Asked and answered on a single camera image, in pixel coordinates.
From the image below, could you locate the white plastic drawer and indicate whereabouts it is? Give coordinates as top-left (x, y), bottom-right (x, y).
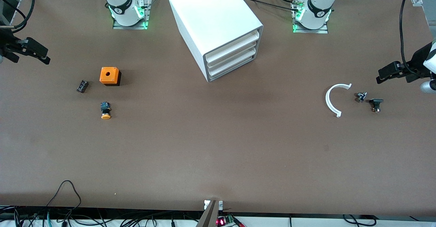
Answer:
top-left (208, 53), bottom-right (255, 79)
top-left (205, 30), bottom-right (260, 64)
top-left (207, 43), bottom-right (256, 71)

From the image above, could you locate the yellow push button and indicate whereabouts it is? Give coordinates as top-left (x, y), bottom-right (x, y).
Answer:
top-left (100, 101), bottom-right (112, 120)

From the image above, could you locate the white drawer cabinet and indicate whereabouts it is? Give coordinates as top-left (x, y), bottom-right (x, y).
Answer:
top-left (168, 0), bottom-right (263, 83)

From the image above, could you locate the black knob part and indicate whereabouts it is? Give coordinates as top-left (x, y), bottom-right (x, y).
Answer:
top-left (369, 98), bottom-right (384, 113)

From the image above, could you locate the white curved plastic arc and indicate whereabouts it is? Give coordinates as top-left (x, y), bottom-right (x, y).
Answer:
top-left (325, 83), bottom-right (352, 118)

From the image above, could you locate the orange box with hole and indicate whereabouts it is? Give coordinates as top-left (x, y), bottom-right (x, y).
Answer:
top-left (99, 67), bottom-right (122, 86)

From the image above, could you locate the circuit board with red display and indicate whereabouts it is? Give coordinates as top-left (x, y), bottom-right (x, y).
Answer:
top-left (216, 214), bottom-right (244, 227)

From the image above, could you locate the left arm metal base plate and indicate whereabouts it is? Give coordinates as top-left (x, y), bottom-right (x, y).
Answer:
top-left (292, 0), bottom-right (329, 34)

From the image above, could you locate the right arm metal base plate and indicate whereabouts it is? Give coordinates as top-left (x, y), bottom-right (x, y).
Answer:
top-left (112, 0), bottom-right (152, 29)

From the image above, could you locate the black cable on table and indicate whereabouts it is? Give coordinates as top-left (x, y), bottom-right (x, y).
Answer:
top-left (240, 0), bottom-right (300, 12)

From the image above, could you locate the black looped cable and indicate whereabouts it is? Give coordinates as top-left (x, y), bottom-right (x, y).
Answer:
top-left (46, 180), bottom-right (82, 209)

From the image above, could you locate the black cable coil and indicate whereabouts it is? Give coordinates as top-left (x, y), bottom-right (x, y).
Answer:
top-left (342, 214), bottom-right (377, 227)

